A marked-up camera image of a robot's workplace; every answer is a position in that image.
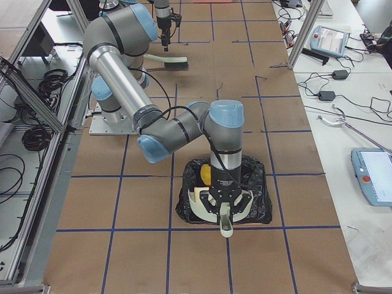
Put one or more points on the black bag lined bin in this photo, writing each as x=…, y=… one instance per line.
x=252, y=175

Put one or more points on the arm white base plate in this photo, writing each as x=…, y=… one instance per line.
x=116, y=123

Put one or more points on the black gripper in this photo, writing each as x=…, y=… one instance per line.
x=226, y=179
x=161, y=22

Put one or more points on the blue teach pendant far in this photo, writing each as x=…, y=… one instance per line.
x=329, y=41

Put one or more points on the aluminium frame post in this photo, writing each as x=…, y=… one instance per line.
x=305, y=30

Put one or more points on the black handle tool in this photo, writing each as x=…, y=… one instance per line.
x=324, y=59

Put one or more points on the pale green dustpan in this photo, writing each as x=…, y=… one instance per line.
x=225, y=222

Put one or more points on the black power adapter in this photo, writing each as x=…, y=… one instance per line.
x=340, y=74
x=326, y=96

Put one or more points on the blue teach pendant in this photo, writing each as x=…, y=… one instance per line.
x=329, y=41
x=372, y=168

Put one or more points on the metal reacher grabber tool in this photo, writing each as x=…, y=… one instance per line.
x=341, y=121

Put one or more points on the blue teach pendant near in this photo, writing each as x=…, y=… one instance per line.
x=372, y=168

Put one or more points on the white hand brush black bristles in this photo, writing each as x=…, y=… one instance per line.
x=171, y=63

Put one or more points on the large bread slice piece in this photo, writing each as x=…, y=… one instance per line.
x=197, y=191

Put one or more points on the yellow potato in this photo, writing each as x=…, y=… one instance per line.
x=205, y=174

